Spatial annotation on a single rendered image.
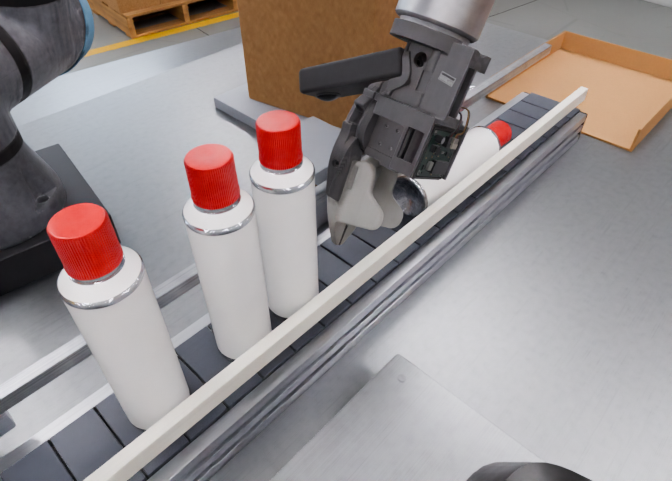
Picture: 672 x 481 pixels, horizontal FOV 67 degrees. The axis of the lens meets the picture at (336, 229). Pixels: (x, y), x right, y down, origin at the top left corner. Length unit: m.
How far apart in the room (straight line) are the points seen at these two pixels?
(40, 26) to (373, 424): 0.54
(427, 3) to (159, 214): 0.45
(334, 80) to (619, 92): 0.71
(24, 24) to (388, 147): 0.42
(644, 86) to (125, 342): 1.01
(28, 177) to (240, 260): 0.35
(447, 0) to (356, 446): 0.35
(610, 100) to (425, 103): 0.66
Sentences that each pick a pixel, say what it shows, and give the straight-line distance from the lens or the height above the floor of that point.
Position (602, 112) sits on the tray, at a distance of 1.02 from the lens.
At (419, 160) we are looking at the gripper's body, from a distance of 0.43.
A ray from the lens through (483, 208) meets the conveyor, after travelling 0.66.
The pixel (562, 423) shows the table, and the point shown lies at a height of 0.83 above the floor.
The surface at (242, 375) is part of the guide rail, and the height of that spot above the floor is 0.91.
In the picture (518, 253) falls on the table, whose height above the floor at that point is 0.83.
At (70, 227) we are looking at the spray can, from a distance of 0.32.
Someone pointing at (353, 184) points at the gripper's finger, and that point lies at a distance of 0.47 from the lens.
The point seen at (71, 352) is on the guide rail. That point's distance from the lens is 0.43.
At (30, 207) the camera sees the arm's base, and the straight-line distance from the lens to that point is 0.67.
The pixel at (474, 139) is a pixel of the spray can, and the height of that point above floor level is 0.93.
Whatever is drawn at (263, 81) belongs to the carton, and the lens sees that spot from 0.88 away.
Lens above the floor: 1.28
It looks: 42 degrees down
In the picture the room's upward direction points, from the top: straight up
